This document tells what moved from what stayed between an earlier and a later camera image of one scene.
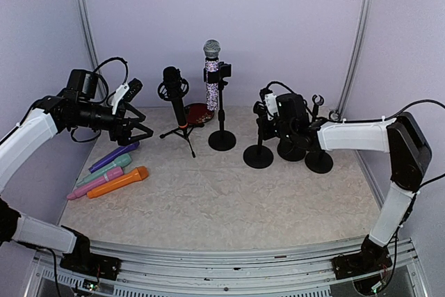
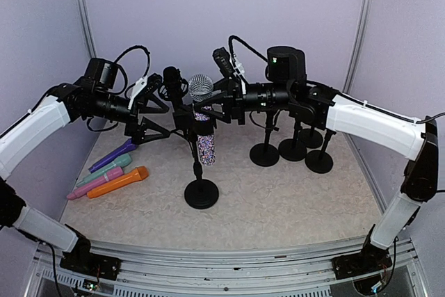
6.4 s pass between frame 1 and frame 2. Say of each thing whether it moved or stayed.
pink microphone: stayed
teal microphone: stayed
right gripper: moved
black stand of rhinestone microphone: moved
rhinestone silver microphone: moved
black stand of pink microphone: stayed
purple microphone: stayed
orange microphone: stayed
